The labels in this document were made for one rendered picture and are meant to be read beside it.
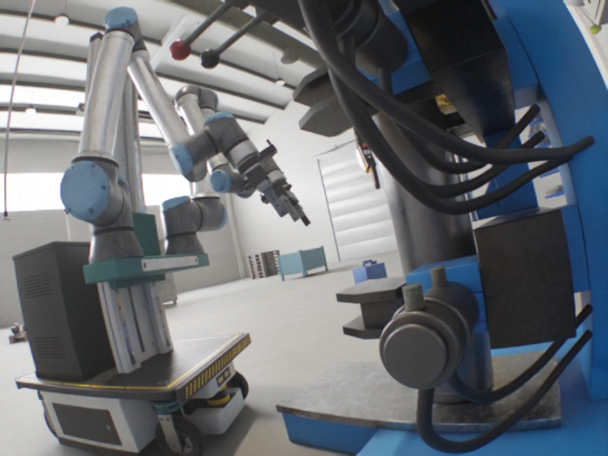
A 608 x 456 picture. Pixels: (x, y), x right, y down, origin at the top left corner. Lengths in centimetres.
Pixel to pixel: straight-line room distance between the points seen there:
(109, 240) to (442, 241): 94
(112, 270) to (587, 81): 132
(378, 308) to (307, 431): 60
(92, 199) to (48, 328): 67
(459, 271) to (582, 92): 51
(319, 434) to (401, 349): 74
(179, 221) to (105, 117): 64
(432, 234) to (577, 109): 46
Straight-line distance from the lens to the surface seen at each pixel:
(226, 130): 95
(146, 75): 124
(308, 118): 73
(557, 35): 88
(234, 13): 734
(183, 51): 54
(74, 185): 94
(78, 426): 137
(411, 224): 83
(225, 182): 130
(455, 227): 83
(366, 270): 363
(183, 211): 148
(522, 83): 83
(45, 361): 151
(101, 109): 104
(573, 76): 85
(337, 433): 106
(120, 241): 107
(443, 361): 39
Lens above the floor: 63
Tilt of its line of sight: 4 degrees up
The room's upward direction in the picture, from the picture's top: 12 degrees counter-clockwise
